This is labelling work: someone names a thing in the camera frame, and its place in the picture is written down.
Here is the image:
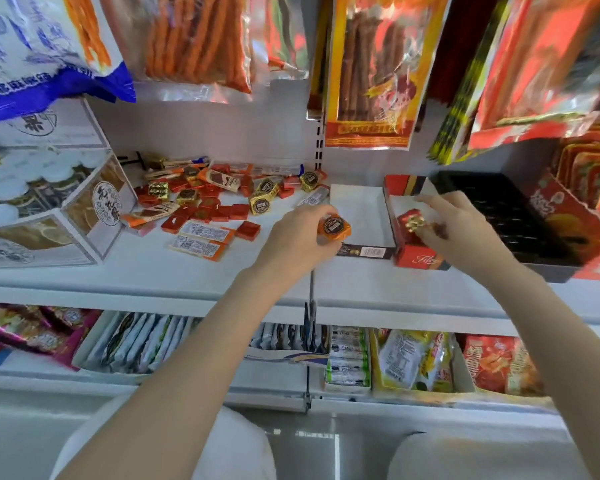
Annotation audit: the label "person's right hand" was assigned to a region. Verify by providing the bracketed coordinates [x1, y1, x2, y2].
[415, 190, 519, 281]

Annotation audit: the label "person's left hand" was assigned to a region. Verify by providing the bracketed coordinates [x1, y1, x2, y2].
[252, 204, 343, 297]

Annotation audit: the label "black plastic tray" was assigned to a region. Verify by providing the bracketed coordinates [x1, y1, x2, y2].
[429, 169, 582, 285]

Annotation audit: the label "red Filer candy box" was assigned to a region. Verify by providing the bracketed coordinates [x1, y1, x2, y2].
[383, 174, 452, 271]

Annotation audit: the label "white box of red chocolates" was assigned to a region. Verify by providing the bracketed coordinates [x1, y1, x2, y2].
[329, 183, 399, 261]

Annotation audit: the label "pile of mixed candies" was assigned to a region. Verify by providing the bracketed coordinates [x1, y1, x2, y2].
[121, 154, 331, 263]

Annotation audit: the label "person's right forearm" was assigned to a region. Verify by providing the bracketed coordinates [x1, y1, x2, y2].
[479, 254, 600, 480]

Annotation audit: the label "person's left forearm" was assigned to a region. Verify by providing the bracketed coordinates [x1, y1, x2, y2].
[55, 269, 301, 480]

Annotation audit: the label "red cardboard display box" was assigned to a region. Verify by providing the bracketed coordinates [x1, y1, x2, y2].
[522, 167, 600, 283]

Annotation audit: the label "white metal shelf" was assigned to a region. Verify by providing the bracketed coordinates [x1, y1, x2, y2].
[0, 79, 600, 415]

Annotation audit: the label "printed jar display box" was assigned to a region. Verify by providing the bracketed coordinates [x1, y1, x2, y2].
[0, 97, 139, 271]

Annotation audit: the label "yellow black striped bags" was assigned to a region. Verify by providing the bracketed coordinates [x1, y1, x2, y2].
[427, 24, 512, 167]

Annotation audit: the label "stack of green white packets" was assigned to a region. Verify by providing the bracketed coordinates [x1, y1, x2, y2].
[325, 324, 372, 395]

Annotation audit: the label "red orange snack packets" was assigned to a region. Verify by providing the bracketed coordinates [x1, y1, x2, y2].
[462, 334, 547, 399]

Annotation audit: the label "row of red snack packets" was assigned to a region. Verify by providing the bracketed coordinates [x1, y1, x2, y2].
[552, 124, 600, 221]

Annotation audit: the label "black metal hook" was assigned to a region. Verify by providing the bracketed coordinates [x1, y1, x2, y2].
[117, 151, 149, 171]

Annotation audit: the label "red orange snack bag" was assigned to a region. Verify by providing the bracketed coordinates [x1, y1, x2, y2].
[467, 0, 600, 152]

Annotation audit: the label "yellow red bag brown sticks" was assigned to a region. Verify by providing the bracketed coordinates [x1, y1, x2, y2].
[323, 0, 453, 151]

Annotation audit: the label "dark brown snack bag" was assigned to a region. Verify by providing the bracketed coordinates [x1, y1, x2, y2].
[307, 0, 334, 121]

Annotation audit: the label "dark red snack bag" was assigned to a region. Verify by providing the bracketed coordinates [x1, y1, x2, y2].
[425, 0, 501, 107]

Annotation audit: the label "clear green print snack bag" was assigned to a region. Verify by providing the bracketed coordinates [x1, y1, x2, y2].
[249, 0, 311, 81]

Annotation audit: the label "clear bag of orange sticks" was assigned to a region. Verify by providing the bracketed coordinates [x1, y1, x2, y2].
[97, 0, 271, 103]

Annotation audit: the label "pile of pink snack packets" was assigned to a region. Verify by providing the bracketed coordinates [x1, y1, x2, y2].
[0, 302, 102, 371]

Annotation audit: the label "white blue snack bag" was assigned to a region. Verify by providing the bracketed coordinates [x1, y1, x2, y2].
[0, 0, 137, 127]

